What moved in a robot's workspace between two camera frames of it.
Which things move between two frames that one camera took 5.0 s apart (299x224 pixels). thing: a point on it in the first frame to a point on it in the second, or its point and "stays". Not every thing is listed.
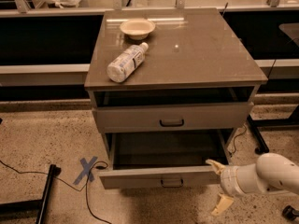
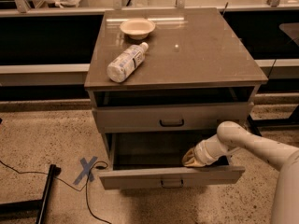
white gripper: (229, 180) to (203, 155)
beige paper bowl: (137, 29) stays
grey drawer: (167, 118) stays
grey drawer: (164, 160) stays
